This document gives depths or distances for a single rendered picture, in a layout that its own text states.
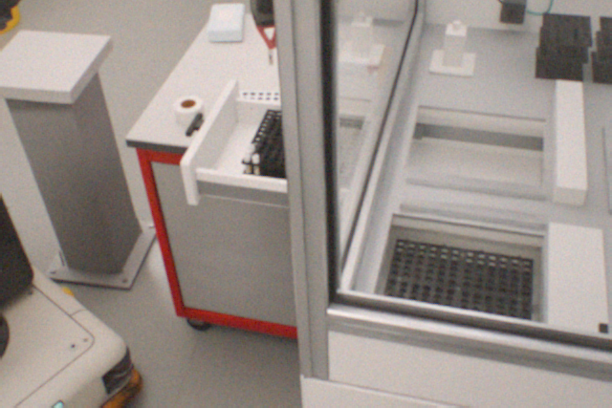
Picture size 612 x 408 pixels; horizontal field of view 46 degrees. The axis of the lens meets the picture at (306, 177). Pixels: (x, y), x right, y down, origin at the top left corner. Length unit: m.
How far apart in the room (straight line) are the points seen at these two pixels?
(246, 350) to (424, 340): 1.36
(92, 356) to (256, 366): 0.49
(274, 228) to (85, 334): 0.56
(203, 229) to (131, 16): 2.19
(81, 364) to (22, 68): 0.79
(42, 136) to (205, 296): 0.64
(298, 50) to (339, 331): 0.39
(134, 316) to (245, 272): 0.52
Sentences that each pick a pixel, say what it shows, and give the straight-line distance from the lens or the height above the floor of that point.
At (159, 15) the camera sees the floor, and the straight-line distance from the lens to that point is 3.89.
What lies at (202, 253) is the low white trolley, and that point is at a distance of 1.96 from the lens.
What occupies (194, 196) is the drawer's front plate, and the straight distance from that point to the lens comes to 1.42.
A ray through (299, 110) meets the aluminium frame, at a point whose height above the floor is 1.38.
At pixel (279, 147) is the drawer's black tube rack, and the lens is 1.42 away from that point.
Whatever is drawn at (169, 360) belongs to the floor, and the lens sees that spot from 2.23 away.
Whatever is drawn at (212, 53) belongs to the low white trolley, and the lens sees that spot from 2.01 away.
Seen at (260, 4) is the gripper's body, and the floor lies 1.08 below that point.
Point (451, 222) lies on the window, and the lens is 0.77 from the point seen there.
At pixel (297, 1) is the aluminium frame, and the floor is 1.49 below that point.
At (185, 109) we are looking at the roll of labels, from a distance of 1.73.
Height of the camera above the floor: 1.78
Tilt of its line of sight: 41 degrees down
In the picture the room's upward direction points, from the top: 3 degrees counter-clockwise
